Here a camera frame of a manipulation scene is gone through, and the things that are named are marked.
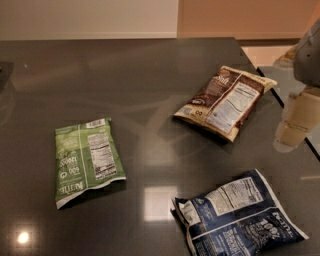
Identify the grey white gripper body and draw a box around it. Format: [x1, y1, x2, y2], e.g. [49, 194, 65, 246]
[293, 18, 320, 87]

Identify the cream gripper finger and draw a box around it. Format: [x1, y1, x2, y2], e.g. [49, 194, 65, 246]
[273, 121, 308, 153]
[282, 87, 320, 131]

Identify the brown chip bag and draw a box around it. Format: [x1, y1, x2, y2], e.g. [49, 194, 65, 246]
[174, 66, 277, 142]

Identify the blue chip bag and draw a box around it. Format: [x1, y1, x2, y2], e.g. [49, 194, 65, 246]
[173, 169, 308, 256]

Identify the green chip bag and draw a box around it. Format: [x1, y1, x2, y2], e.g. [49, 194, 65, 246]
[55, 118, 126, 209]

